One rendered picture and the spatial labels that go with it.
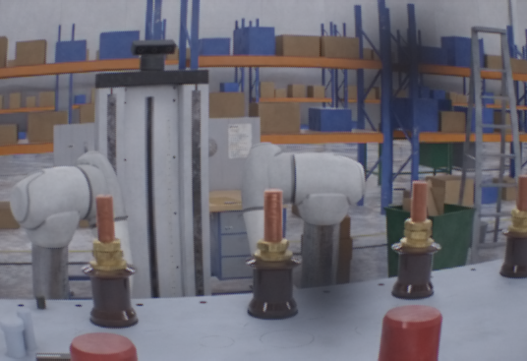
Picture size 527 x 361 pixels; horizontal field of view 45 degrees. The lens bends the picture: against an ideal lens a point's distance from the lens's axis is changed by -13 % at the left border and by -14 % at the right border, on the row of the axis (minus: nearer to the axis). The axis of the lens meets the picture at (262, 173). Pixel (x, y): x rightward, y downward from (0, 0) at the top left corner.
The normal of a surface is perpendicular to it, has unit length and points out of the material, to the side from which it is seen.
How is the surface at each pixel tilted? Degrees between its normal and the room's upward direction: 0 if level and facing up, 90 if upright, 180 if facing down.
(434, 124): 90
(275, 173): 67
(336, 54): 90
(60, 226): 105
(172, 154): 90
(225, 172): 90
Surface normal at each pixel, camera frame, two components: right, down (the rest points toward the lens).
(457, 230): 0.56, 0.17
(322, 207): 0.02, 0.38
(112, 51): 0.26, 0.11
